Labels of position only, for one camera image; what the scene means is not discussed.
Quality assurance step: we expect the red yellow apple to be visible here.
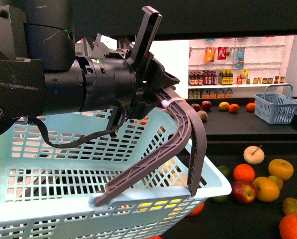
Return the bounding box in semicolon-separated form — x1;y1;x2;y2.
232;181;257;205

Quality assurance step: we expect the green lime upper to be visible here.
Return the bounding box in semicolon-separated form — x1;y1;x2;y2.
218;165;231;178

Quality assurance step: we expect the green lime lower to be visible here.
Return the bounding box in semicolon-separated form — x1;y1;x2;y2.
211;195;229;203

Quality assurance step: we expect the black gripper holding handle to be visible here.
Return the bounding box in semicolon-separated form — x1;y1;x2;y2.
106;5;181;139

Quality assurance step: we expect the yellow apple back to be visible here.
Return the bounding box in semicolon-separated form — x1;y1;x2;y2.
268;159;294;181

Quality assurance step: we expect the black upper shelf board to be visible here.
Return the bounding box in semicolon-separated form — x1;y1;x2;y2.
73;0;297;40

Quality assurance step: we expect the small blue basket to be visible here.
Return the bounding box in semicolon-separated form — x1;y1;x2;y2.
254;84;297;125

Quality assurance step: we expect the white zip tie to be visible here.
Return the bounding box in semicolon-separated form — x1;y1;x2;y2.
161;97;185;109

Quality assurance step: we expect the cream pear with stem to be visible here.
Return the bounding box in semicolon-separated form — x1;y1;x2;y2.
243;146;265;165

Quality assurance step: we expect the orange back shelf left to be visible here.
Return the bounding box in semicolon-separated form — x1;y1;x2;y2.
228;104;239;114

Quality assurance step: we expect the orange back shelf right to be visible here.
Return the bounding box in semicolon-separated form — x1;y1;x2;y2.
246;103;255;112

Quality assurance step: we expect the big orange right corner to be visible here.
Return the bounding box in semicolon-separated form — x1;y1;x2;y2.
279;214;297;239

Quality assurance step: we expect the yellow label bottles row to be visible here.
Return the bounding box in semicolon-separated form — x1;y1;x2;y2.
218;69;233;85

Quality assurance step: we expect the green yellow small fruit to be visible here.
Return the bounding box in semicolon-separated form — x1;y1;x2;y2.
268;175;284;190

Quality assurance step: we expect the red snack bag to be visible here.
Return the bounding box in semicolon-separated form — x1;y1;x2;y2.
217;47;227;60

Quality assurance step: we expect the peach back shelf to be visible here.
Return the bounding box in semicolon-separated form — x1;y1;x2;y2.
197;110;208;123

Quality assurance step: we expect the small jars row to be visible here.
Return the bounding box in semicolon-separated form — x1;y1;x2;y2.
246;75;285;84

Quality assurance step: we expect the red apple front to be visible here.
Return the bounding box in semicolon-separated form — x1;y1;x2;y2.
146;236;162;239

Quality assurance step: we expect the orange jugs bottom row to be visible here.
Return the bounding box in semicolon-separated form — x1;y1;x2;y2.
200;88;233;99

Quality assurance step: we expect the orange at front edge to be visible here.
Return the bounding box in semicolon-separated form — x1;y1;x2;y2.
187;202;205;217

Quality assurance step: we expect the dark red apple back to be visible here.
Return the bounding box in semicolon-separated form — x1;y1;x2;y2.
201;101;212;112

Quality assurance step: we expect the brownish pear right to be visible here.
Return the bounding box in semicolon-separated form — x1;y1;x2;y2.
282;197;297;215

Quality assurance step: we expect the grey basket handle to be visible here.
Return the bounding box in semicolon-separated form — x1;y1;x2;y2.
94;87;207;206

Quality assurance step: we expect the dark sauce bottles row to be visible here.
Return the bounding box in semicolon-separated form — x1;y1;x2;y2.
188;70;217;86

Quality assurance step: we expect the small orange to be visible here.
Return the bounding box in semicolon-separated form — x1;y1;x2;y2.
233;164;255;183

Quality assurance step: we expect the black cable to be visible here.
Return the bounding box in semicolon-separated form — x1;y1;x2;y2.
26;98;127;149

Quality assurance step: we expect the yellow lemon back shelf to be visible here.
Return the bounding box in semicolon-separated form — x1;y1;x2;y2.
219;102;230;111

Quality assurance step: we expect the white back product shelf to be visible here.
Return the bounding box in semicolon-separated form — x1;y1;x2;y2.
186;36;294;99

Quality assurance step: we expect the orange shelf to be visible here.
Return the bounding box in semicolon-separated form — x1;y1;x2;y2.
246;103;255;112
228;104;239;114

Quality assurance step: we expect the blue snack bag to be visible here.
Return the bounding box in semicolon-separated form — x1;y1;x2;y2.
236;47;245;69

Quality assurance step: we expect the orange snack bag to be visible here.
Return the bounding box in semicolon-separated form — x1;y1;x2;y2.
204;47;216;63

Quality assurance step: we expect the green lime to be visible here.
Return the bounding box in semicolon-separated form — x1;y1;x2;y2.
218;165;231;178
211;195;229;203

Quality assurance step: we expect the light blue shopping basket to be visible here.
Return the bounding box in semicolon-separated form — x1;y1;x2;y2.
0;109;231;239

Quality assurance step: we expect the yellow apple front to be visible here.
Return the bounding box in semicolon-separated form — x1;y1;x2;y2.
252;177;280;203

